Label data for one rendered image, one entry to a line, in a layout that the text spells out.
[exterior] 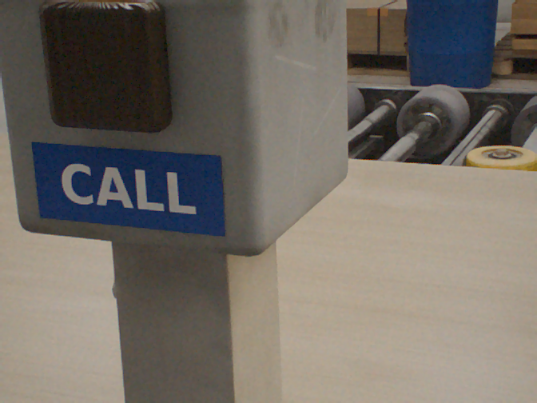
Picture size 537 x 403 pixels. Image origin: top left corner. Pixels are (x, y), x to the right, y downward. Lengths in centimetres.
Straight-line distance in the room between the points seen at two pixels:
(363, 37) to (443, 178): 528
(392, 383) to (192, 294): 46
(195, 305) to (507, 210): 81
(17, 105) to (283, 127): 7
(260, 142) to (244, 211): 2
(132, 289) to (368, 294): 59
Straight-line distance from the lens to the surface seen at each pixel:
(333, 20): 28
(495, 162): 122
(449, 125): 181
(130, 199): 26
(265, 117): 24
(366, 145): 194
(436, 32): 586
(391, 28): 637
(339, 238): 99
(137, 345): 29
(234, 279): 28
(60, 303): 88
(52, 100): 25
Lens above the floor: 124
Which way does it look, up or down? 18 degrees down
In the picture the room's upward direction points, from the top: 2 degrees counter-clockwise
